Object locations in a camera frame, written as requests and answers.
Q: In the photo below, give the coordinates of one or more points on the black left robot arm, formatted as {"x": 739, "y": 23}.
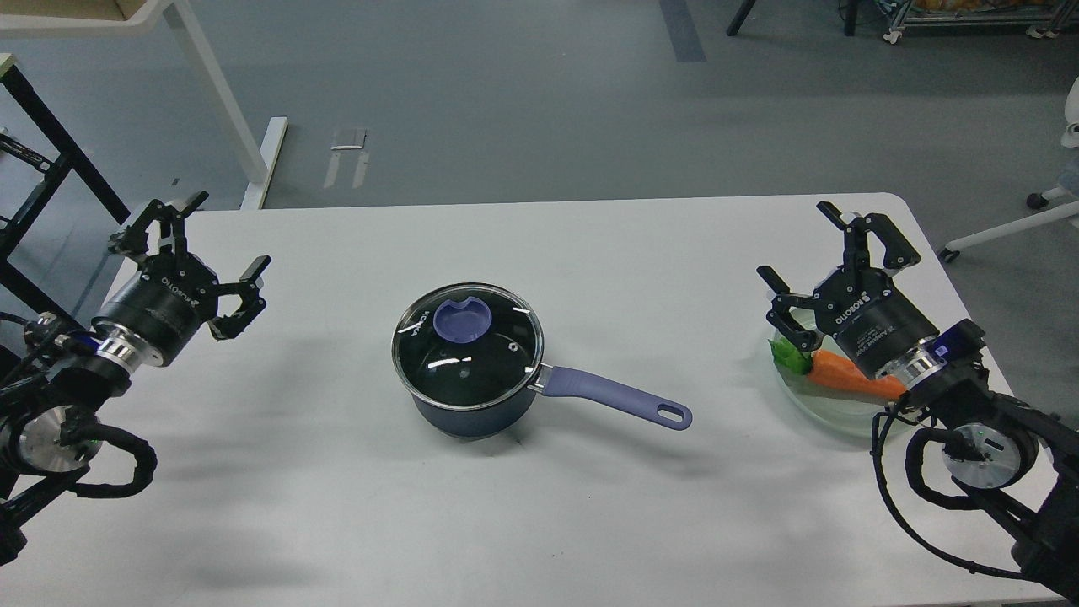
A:
{"x": 53, "y": 440}

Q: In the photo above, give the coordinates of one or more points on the glass pot lid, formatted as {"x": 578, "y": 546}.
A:
{"x": 467, "y": 345}

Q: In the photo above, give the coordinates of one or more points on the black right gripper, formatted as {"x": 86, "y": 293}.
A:
{"x": 872, "y": 324}

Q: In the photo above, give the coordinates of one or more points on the metal wheeled cart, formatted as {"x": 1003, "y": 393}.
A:
{"x": 1037, "y": 19}

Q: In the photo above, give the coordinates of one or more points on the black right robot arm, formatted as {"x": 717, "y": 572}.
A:
{"x": 973, "y": 449}

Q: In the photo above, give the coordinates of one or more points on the orange toy carrot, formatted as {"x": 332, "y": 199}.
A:
{"x": 833, "y": 371}

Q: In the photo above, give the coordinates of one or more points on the blue saucepan with handle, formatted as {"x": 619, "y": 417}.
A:
{"x": 555, "y": 381}

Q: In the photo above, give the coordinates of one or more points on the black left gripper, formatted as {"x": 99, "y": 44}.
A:
{"x": 173, "y": 292}

